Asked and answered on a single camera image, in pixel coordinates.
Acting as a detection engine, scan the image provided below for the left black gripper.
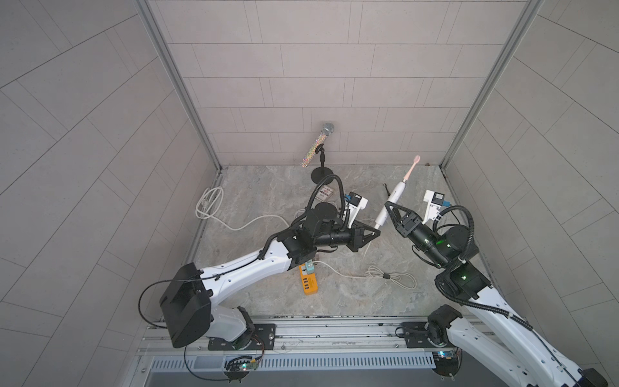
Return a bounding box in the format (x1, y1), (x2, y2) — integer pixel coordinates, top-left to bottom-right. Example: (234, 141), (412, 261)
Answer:
(309, 217), (377, 250)

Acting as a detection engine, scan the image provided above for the white pink electric toothbrush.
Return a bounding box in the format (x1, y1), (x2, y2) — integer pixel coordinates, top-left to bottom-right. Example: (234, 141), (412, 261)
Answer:
(374, 155), (421, 230)

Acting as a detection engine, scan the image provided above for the white charging cable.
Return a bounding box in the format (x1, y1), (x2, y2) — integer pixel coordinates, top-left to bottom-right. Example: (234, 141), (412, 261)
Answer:
(313, 231), (418, 291)

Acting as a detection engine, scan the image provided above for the teal charger adapter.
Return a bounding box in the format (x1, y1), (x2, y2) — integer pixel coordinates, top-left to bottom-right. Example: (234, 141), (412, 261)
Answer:
(304, 261), (314, 274)

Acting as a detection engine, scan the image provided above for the orange power strip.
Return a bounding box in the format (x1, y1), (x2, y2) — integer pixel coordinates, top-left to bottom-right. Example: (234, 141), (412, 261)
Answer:
(299, 264), (319, 295)

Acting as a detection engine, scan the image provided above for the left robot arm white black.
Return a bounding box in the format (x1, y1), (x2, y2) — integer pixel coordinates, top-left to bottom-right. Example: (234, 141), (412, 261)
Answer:
(159, 174), (380, 349)

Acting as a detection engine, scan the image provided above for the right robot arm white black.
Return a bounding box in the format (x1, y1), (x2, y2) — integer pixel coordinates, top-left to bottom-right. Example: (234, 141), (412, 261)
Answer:
(385, 202), (608, 386)

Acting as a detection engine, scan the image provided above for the small pink patterned box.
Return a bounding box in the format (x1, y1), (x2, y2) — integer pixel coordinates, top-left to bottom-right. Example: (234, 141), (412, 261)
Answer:
(317, 185), (335, 202)

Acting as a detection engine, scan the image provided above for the black microphone stand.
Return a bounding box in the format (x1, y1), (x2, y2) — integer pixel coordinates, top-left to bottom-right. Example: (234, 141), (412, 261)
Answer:
(311, 144), (333, 184)

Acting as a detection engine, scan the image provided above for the glitter microphone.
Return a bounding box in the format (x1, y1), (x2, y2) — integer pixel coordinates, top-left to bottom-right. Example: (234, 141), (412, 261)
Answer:
(301, 123), (335, 168)

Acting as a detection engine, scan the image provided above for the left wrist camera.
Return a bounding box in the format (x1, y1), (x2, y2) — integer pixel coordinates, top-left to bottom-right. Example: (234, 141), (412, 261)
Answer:
(345, 191), (368, 228)

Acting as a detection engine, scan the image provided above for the aluminium mounting rail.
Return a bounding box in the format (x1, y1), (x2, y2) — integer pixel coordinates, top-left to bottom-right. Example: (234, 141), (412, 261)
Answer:
(139, 316), (538, 352)

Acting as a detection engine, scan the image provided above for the white power strip cord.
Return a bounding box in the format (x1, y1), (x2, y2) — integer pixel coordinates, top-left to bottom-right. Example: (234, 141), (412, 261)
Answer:
(195, 185), (291, 232)

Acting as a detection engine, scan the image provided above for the white vented cable duct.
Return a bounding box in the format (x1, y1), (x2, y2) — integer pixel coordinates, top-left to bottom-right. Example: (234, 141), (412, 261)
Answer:
(150, 352), (436, 373)

